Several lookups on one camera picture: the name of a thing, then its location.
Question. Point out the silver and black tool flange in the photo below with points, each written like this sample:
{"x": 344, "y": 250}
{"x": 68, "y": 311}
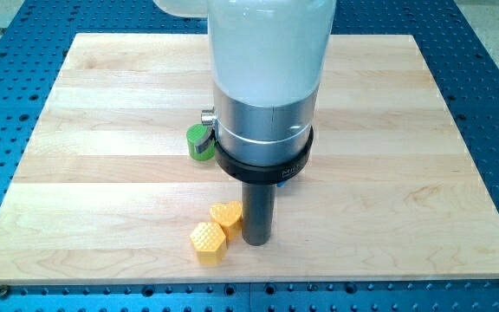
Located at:
{"x": 261, "y": 145}

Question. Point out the yellow hexagon block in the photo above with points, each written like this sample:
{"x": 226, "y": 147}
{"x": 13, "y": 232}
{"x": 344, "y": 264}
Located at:
{"x": 209, "y": 242}

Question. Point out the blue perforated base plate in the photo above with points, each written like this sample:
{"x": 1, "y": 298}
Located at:
{"x": 35, "y": 45}

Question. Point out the wooden board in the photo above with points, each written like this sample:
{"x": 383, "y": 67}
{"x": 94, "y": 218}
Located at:
{"x": 106, "y": 192}

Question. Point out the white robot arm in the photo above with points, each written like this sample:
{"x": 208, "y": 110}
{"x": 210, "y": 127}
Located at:
{"x": 266, "y": 60}

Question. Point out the yellow heart block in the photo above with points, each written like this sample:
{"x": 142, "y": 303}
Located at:
{"x": 229, "y": 217}

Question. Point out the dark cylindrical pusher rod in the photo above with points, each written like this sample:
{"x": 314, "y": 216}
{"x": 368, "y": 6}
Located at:
{"x": 258, "y": 206}

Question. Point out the green round block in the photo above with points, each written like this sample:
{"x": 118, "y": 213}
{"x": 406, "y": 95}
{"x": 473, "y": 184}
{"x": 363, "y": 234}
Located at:
{"x": 200, "y": 141}

